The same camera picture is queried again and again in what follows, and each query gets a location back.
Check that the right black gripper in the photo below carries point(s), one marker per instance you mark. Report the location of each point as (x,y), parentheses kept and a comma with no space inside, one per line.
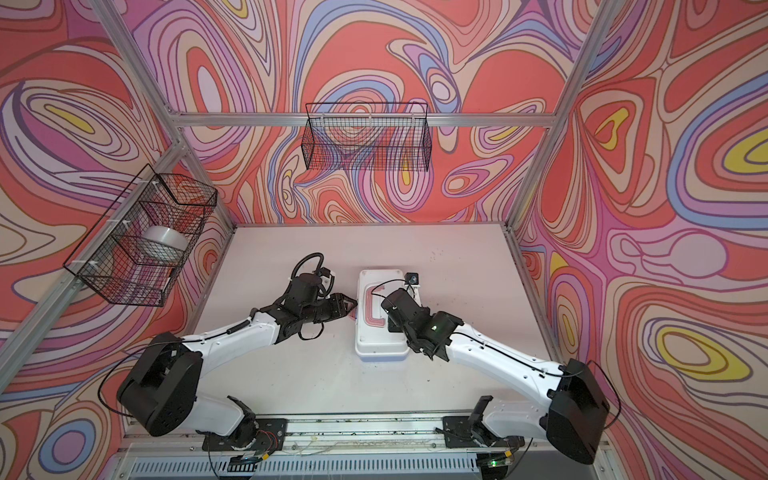
(392,327)

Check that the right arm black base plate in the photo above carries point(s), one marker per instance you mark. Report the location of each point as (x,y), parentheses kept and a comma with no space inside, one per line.
(461,432)

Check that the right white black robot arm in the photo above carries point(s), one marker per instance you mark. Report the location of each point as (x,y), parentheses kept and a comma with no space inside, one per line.
(566,405)

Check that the aluminium mounting rail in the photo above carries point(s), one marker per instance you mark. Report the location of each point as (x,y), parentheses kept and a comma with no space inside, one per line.
(359,433)

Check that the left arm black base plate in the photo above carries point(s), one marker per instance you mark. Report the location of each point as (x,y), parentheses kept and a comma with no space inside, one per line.
(261,435)

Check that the white blue plastic tool box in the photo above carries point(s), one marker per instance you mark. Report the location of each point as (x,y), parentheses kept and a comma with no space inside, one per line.
(374,343)

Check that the grey duct tape roll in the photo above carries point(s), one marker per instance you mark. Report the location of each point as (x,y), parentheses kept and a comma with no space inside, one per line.
(166,237)

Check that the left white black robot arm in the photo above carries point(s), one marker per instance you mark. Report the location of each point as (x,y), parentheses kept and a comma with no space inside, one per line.
(161,390)

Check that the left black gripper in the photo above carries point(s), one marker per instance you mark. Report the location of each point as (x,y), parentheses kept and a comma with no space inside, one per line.
(338,303)

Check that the black wire basket back wall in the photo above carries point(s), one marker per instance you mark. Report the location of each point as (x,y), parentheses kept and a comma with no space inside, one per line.
(367,136)

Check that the black wire basket left wall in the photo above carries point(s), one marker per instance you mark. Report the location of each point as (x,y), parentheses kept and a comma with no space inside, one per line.
(123,268)

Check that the black wire basket wall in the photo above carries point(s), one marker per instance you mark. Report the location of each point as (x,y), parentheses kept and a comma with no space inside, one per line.
(123,268)
(367,136)

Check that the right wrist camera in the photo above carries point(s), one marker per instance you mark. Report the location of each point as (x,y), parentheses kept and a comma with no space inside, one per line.
(412,278)

